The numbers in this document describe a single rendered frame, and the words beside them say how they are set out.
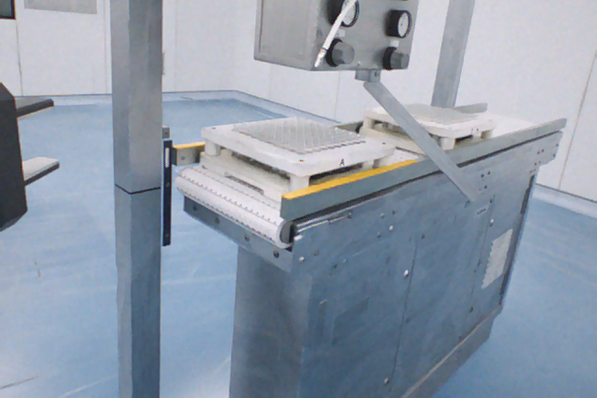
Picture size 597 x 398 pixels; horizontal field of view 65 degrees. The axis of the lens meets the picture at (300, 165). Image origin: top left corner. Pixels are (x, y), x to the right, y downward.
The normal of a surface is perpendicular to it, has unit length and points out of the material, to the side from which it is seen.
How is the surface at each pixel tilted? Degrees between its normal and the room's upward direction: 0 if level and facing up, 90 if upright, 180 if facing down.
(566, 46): 90
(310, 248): 90
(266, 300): 90
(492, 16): 90
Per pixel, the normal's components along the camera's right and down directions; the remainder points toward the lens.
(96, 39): 0.65, 0.29
